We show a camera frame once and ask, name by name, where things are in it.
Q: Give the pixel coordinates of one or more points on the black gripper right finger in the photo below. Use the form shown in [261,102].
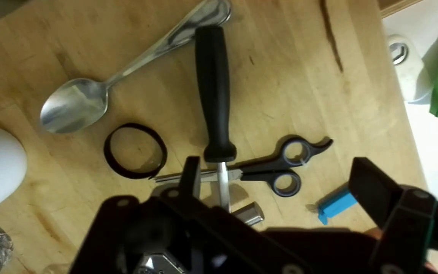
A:
[375,190]

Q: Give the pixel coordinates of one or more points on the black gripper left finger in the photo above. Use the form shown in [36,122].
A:
[191,178]

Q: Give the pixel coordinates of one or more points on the black handled sharpening steel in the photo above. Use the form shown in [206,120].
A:
[214,82]

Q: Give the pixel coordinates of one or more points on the blue plastic clip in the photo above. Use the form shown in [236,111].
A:
[335,206]

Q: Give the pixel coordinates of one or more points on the black rubber band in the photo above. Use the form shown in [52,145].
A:
[136,151]

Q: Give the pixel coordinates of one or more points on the black scissors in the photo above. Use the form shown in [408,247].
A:
[277,169]

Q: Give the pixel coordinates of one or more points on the silver spoon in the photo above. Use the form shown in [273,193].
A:
[83,101]

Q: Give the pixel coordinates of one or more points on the white plastic tag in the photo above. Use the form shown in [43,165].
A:
[399,49]

